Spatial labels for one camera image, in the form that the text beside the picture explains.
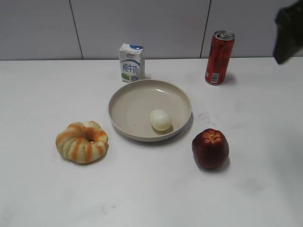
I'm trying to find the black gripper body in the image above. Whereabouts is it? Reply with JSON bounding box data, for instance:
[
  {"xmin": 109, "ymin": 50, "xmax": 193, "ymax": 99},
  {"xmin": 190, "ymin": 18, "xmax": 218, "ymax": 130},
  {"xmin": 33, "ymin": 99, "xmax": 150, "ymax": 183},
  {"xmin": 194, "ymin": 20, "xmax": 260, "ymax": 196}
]
[{"xmin": 273, "ymin": 0, "xmax": 303, "ymax": 64}]

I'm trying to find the white egg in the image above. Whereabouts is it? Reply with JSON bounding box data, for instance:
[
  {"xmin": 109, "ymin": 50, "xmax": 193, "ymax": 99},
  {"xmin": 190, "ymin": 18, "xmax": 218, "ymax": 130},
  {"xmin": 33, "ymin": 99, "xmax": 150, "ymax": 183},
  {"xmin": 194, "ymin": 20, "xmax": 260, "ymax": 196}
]
[{"xmin": 150, "ymin": 109, "xmax": 171, "ymax": 131}]

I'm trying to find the beige round plate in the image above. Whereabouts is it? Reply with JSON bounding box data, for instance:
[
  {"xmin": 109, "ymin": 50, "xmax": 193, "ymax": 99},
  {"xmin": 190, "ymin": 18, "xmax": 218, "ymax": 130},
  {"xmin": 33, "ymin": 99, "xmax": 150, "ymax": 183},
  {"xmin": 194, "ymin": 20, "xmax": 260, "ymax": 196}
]
[{"xmin": 108, "ymin": 79, "xmax": 192, "ymax": 142}]

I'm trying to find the red drink can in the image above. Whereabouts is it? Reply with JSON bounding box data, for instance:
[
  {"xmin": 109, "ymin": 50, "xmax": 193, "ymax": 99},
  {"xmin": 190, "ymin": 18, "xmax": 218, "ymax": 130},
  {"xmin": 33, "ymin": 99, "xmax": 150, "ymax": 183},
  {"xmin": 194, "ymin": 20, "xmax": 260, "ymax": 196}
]
[{"xmin": 205, "ymin": 30, "xmax": 235, "ymax": 85}]

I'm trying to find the red apple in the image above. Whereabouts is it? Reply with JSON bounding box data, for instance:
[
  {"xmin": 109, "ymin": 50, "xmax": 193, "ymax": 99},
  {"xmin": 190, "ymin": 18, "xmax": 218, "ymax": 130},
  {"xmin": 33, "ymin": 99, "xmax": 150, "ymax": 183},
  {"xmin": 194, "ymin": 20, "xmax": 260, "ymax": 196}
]
[{"xmin": 192, "ymin": 128, "xmax": 229, "ymax": 170}]

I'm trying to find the white blue milk carton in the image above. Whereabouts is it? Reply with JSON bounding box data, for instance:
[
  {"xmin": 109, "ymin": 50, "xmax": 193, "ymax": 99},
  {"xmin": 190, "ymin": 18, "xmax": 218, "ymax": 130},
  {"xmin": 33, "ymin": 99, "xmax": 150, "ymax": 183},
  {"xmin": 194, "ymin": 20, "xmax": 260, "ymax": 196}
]
[{"xmin": 119, "ymin": 44, "xmax": 145, "ymax": 83}]

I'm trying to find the orange striped bread ring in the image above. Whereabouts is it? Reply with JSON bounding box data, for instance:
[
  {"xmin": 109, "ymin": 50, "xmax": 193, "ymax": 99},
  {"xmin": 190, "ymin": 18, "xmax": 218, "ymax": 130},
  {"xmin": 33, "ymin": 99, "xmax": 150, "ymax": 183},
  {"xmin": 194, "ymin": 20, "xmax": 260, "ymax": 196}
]
[{"xmin": 55, "ymin": 121, "xmax": 110, "ymax": 164}]

